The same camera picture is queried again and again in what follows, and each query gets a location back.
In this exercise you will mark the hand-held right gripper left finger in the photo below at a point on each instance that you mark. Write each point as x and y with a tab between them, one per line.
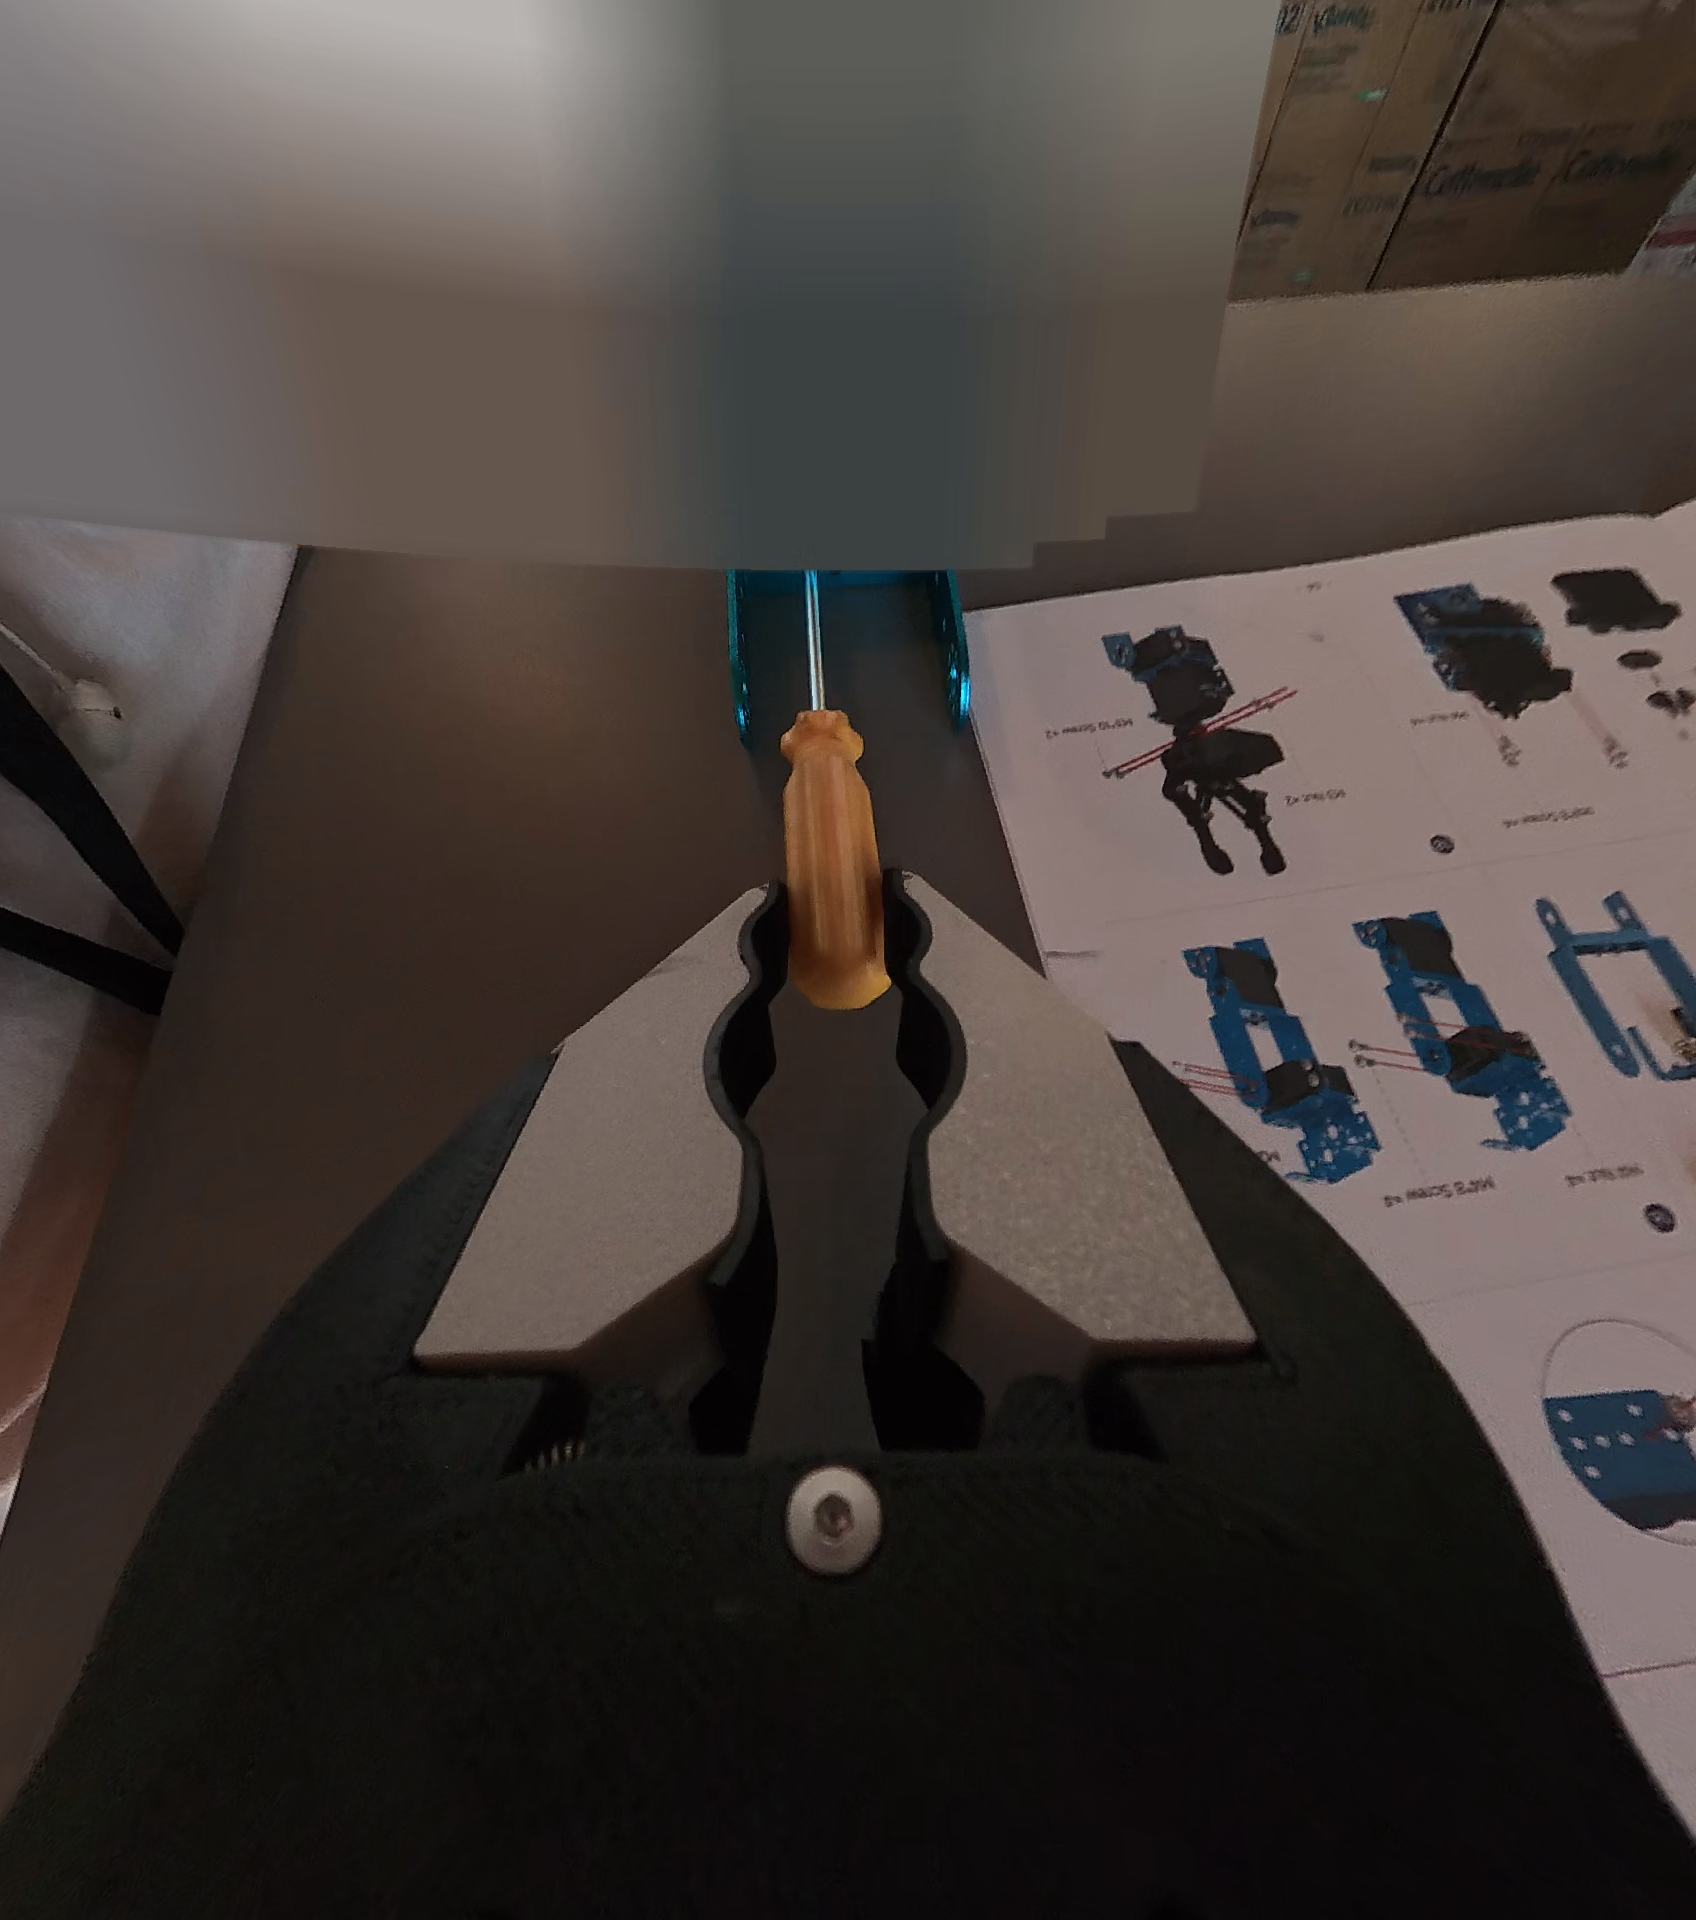
593	1200

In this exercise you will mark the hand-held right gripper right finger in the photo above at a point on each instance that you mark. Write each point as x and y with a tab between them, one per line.
1089	1200

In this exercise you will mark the blue metal U bracket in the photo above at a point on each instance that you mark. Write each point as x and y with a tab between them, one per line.
742	661

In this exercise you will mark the dark grey desk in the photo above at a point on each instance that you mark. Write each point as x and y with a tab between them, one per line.
489	825

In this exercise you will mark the printed assembly manual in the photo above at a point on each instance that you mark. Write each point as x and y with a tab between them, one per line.
1389	1274

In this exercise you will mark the person's white shirt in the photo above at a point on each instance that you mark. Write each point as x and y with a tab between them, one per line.
9	1200

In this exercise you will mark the small silver screw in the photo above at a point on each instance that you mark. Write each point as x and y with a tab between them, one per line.
1688	1033

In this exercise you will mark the stack of cardboard boxes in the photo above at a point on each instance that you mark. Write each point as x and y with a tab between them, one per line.
1539	135

